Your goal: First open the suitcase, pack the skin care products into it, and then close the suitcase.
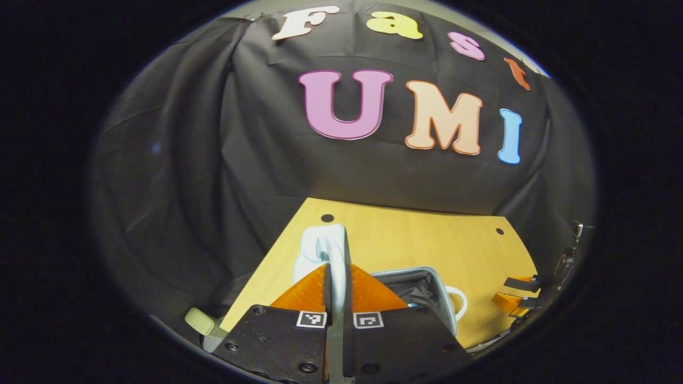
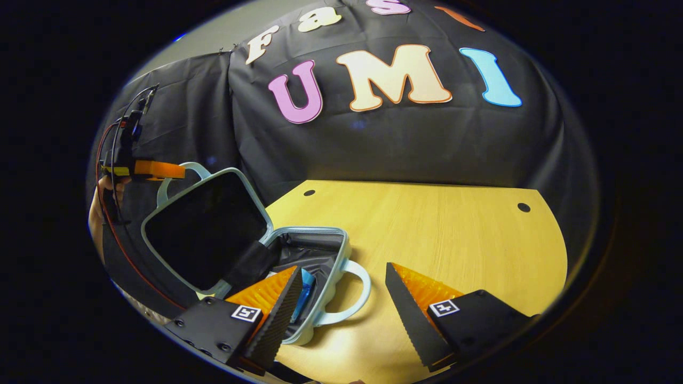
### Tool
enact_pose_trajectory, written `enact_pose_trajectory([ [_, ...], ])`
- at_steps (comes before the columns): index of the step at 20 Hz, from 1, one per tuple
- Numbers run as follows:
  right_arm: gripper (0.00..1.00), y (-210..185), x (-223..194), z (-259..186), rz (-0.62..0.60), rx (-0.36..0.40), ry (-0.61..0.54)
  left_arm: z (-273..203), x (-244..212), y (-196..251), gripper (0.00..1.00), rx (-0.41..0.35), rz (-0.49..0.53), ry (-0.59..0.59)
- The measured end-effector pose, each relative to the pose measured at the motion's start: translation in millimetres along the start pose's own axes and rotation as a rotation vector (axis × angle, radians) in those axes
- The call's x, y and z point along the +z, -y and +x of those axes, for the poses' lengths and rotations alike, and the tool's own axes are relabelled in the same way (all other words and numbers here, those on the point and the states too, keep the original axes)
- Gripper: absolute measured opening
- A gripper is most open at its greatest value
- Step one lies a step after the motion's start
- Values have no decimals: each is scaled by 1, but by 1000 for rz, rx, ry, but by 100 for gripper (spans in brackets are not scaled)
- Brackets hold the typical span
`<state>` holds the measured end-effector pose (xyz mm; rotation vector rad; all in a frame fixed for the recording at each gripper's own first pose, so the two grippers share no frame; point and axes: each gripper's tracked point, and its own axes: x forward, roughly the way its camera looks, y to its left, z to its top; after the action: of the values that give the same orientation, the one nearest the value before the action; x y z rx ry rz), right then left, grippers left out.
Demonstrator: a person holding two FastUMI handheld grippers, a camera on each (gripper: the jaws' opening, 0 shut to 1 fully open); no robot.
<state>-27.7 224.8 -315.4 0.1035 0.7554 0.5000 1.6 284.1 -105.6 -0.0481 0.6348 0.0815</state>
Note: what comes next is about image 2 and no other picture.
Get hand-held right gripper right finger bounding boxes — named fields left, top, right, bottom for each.
left=385, top=262, right=534, bottom=373

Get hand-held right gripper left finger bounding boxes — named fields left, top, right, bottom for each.
left=164, top=266, right=304, bottom=377

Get light blue suitcase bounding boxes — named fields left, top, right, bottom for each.
left=141, top=162, right=371, bottom=346

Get black backdrop cloth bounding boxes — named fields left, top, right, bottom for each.
left=88, top=0, right=601, bottom=321

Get red cable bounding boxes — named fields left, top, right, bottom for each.
left=95, top=122, right=187, bottom=311

